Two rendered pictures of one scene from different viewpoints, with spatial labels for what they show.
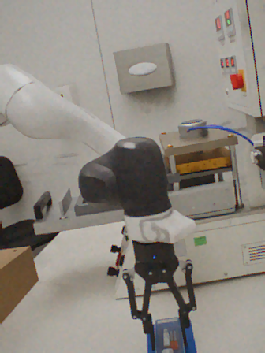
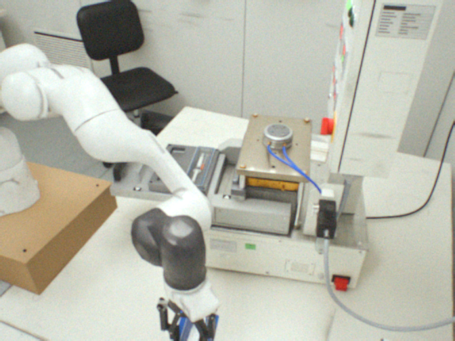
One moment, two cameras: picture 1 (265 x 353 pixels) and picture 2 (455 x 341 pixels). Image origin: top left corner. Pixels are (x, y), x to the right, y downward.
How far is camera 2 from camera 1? 0.56 m
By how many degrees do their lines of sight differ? 27
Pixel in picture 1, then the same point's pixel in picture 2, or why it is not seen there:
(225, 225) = (275, 243)
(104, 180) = (147, 251)
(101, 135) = (166, 174)
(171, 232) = (192, 316)
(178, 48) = not seen: outside the picture
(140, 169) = (177, 262)
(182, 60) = not seen: outside the picture
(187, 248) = (237, 247)
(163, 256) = not seen: hidden behind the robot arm
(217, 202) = (273, 224)
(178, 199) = (238, 213)
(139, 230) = (170, 294)
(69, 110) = (137, 147)
